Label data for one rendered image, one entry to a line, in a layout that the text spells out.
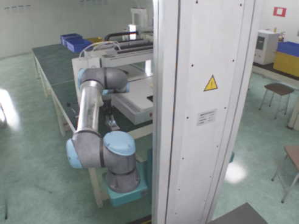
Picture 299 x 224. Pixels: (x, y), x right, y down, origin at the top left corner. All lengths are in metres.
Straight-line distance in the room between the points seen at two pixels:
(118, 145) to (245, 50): 0.53
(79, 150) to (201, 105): 0.46
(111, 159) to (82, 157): 0.11
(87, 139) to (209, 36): 0.56
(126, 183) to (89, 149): 0.20
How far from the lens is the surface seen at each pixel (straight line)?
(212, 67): 0.64
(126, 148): 0.78
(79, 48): 4.36
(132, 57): 2.00
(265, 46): 3.89
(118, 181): 0.88
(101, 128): 1.73
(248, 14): 0.70
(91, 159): 0.81
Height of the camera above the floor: 1.70
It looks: 29 degrees down
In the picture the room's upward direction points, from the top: straight up
